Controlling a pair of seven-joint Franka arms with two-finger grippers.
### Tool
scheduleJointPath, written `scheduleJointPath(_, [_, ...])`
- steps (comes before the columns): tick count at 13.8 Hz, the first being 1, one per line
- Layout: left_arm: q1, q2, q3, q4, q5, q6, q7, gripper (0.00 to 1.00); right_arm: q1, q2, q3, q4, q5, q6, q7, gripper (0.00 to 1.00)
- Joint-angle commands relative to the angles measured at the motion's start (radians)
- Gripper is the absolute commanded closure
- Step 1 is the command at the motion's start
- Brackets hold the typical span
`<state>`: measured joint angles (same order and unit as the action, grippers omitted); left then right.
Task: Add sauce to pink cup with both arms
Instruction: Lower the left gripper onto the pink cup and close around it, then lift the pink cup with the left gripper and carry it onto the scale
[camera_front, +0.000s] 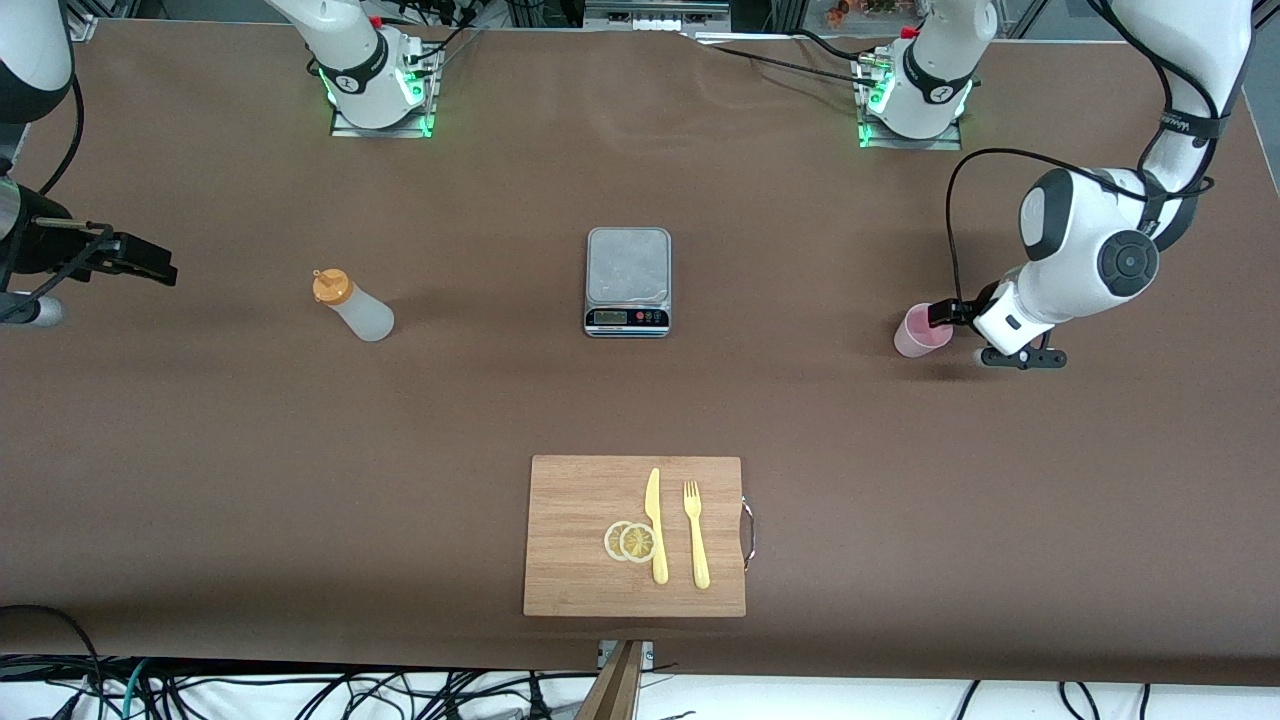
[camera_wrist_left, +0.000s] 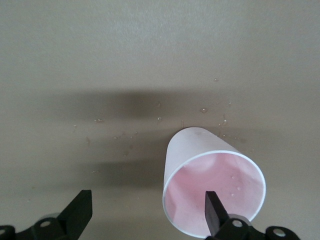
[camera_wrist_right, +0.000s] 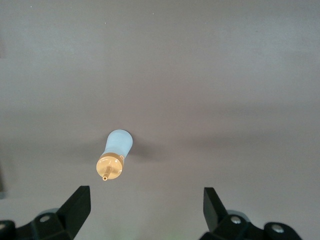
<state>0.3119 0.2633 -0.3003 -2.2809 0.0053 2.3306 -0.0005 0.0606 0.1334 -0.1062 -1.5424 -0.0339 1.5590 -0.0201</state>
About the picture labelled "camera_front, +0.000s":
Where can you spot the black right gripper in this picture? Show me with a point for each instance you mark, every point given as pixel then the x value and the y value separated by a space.
pixel 52 250

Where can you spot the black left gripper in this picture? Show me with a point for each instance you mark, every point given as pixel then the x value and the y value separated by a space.
pixel 977 304

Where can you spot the pink plastic cup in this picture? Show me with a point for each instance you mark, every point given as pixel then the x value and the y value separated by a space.
pixel 912 340

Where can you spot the translucent sauce bottle orange cap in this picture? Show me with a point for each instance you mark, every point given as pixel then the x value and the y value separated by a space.
pixel 365 318

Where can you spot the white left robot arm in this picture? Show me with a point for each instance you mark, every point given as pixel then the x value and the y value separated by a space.
pixel 1080 230

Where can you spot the brown table cover sheet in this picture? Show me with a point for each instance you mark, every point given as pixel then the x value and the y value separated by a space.
pixel 300 450

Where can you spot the silver digital kitchen scale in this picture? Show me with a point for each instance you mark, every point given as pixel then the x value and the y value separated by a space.
pixel 628 265

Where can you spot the yellow plastic fork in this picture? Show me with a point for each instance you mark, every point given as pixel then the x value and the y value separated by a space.
pixel 698 550

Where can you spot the yellow plastic knife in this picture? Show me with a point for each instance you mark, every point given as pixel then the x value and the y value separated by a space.
pixel 657 545

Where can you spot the lemon slice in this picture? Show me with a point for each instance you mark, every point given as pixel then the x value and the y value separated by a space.
pixel 610 540
pixel 638 542

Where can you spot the white power strip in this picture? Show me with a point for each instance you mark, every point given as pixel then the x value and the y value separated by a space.
pixel 655 20

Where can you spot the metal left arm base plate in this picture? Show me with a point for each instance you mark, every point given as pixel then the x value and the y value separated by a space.
pixel 945 143

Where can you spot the aluminium frame corner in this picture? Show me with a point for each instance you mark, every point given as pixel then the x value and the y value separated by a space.
pixel 80 25

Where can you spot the metal bracket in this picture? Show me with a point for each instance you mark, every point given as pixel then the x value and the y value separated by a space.
pixel 650 655

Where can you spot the wooden post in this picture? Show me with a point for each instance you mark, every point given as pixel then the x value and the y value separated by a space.
pixel 620 690

